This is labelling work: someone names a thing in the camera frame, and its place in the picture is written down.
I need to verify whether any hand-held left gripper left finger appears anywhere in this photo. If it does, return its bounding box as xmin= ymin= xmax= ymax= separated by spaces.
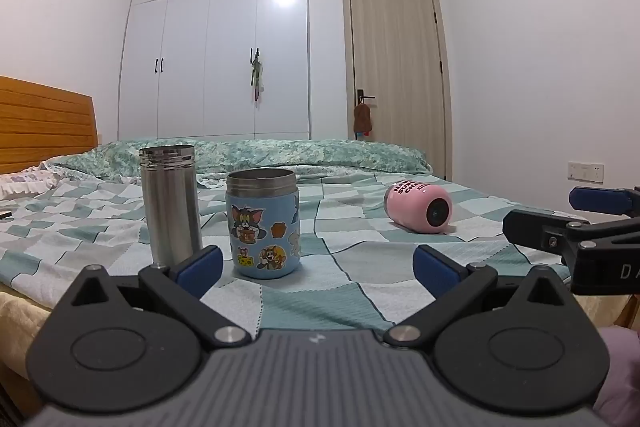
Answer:
xmin=52 ymin=245 xmax=252 ymax=351

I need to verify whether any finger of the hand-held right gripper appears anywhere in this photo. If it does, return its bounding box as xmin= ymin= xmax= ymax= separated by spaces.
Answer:
xmin=502 ymin=208 xmax=594 ymax=254
xmin=568 ymin=186 xmax=640 ymax=217

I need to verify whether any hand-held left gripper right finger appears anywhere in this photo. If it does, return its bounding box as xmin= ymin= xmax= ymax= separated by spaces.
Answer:
xmin=382 ymin=244 xmax=585 ymax=350

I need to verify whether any pink cup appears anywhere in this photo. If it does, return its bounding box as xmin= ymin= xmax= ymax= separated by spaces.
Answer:
xmin=383 ymin=180 xmax=454 ymax=235

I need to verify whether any tall silver steel cup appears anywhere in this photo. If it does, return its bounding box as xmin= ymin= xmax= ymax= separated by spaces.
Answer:
xmin=138 ymin=145 xmax=203 ymax=269

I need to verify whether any blue cartoon cup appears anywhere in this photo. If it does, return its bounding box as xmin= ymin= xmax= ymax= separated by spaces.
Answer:
xmin=225 ymin=168 xmax=302 ymax=280

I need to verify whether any checkered green bed sheet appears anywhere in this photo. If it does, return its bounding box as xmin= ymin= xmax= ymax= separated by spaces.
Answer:
xmin=0 ymin=166 xmax=591 ymax=333

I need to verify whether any person's mauve clothing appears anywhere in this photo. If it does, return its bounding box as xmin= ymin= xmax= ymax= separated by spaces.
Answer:
xmin=595 ymin=326 xmax=640 ymax=425

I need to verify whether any green floral quilt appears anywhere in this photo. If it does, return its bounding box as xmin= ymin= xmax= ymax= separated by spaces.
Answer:
xmin=46 ymin=137 xmax=434 ymax=184

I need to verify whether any brown hanging bag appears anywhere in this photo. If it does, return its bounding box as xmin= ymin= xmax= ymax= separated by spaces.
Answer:
xmin=352 ymin=101 xmax=374 ymax=141

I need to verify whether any yellow mattress cover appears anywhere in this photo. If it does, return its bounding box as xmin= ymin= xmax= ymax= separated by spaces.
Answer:
xmin=0 ymin=281 xmax=57 ymax=400

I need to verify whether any white floral pillow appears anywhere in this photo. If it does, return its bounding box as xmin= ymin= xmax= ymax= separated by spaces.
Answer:
xmin=0 ymin=161 xmax=71 ymax=201

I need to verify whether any colourful hanging ornament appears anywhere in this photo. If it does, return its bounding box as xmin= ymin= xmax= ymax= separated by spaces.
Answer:
xmin=249 ymin=48 xmax=265 ymax=108

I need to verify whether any light wooden door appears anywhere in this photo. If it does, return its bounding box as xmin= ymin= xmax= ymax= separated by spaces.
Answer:
xmin=342 ymin=0 xmax=454 ymax=182

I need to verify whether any wooden headboard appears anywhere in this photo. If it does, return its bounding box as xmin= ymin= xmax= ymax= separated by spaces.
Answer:
xmin=0 ymin=76 xmax=99 ymax=176

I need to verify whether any white wardrobe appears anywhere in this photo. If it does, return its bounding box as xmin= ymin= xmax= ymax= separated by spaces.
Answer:
xmin=117 ymin=0 xmax=311 ymax=142

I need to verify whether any white wall socket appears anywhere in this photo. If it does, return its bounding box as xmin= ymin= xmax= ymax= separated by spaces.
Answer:
xmin=567 ymin=161 xmax=605 ymax=183

